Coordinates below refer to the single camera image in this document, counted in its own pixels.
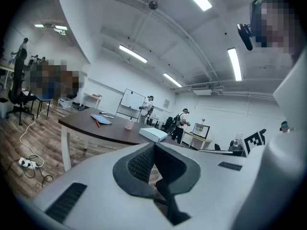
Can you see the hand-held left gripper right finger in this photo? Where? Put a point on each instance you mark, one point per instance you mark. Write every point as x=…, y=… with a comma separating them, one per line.
x=211, y=188

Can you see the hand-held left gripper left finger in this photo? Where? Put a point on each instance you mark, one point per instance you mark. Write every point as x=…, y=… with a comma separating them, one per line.
x=96, y=188

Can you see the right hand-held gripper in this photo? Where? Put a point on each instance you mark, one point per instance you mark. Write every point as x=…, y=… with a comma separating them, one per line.
x=254, y=141

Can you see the pink cup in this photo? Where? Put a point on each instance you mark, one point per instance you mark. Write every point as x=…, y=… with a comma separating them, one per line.
x=129, y=125

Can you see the red-brown cylindrical stick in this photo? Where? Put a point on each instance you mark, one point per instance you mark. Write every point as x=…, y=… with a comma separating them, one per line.
x=97, y=123

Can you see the white and wood desk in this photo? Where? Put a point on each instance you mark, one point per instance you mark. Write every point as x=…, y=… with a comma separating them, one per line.
x=196, y=141

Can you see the computer monitor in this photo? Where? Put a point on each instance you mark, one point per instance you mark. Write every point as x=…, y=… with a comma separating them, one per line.
x=201, y=130

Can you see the blue notebook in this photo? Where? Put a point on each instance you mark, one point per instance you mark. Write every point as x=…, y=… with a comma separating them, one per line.
x=102, y=118

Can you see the white ceiling air conditioner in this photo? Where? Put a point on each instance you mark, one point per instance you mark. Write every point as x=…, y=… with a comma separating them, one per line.
x=202, y=91

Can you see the white power strip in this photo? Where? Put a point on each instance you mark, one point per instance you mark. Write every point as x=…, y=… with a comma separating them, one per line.
x=27, y=163

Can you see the black office chair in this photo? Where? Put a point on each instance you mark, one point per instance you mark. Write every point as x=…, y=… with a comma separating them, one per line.
x=168, y=123
x=19, y=80

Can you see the white flat box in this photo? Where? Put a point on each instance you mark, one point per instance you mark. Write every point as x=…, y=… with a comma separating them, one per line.
x=153, y=133

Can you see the white table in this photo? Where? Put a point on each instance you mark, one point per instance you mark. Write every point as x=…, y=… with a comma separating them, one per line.
x=92, y=97

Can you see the clear plastic storage bin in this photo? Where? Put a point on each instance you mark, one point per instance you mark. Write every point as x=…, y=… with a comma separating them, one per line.
x=64, y=102

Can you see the whiteboard on black stand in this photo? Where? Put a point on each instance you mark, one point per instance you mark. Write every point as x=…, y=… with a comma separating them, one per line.
x=132, y=99

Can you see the blue chair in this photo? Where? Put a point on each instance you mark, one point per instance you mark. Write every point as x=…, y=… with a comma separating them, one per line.
x=44, y=99

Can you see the person's face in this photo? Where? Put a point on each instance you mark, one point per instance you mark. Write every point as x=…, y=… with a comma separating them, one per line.
x=273, y=25

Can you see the round black ceiling fixture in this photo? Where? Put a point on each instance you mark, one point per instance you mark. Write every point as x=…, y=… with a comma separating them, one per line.
x=153, y=5

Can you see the white wall notice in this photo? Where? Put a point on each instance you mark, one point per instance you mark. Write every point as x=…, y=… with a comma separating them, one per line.
x=166, y=103

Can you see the black head-worn camera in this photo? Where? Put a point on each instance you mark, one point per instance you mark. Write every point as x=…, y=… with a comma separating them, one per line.
x=245, y=36

